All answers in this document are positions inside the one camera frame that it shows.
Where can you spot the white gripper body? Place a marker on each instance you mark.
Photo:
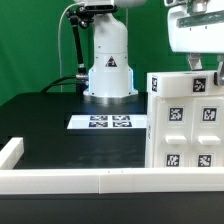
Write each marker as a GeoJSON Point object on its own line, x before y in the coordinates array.
{"type": "Point", "coordinates": [196, 27]}

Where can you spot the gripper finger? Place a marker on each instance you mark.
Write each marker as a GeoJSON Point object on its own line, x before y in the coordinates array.
{"type": "Point", "coordinates": [194, 61]}
{"type": "Point", "coordinates": [219, 74]}

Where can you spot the small white cabinet top block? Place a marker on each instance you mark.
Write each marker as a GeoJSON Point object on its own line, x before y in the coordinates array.
{"type": "Point", "coordinates": [183, 84]}

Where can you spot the white cabinet body box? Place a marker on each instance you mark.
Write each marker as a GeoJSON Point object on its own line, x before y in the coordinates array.
{"type": "Point", "coordinates": [153, 155]}

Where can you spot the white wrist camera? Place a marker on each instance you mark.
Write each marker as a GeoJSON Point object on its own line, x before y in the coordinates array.
{"type": "Point", "coordinates": [171, 3]}

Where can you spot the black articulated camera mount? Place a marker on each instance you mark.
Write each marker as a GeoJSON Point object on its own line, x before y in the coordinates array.
{"type": "Point", "coordinates": [79, 36]}

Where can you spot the flat white tagged base plate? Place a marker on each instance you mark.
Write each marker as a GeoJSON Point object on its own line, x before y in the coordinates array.
{"type": "Point", "coordinates": [84, 122]}

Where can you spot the white U-shaped fence frame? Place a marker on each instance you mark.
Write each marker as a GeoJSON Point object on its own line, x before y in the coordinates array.
{"type": "Point", "coordinates": [15, 181]}

